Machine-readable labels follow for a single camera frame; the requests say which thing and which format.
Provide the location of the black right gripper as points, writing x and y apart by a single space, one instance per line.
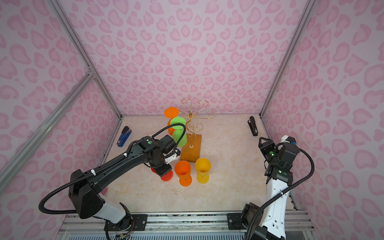
266 146

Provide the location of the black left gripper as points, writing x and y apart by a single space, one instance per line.
163 171

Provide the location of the red wine glass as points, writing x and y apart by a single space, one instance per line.
167 177

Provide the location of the orange wine glass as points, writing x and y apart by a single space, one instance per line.
171 113
183 171

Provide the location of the yellow wine glass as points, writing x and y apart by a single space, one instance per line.
203 167

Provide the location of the green wine glass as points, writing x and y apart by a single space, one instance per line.
178 131

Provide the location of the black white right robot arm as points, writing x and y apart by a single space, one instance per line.
267 222

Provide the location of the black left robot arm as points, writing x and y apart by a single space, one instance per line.
85 187

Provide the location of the wooden rack base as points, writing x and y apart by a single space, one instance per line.
191 151

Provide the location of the blue and black stapler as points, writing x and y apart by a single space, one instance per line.
126 132

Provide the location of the pink round object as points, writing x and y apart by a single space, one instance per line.
105 191

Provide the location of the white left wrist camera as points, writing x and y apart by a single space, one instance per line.
173 157

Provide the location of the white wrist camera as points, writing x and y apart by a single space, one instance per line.
288 139
173 157

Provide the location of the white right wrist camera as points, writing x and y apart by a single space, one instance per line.
288 139

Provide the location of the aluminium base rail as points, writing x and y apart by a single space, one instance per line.
160 226

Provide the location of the gold wire glass rack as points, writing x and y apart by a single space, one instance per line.
192 116

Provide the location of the aluminium corner frame post right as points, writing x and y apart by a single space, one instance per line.
297 34

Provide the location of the aluminium corner frame post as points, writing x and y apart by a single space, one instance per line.
79 46
297 34

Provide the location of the aluminium corner frame post left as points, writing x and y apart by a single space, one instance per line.
79 46

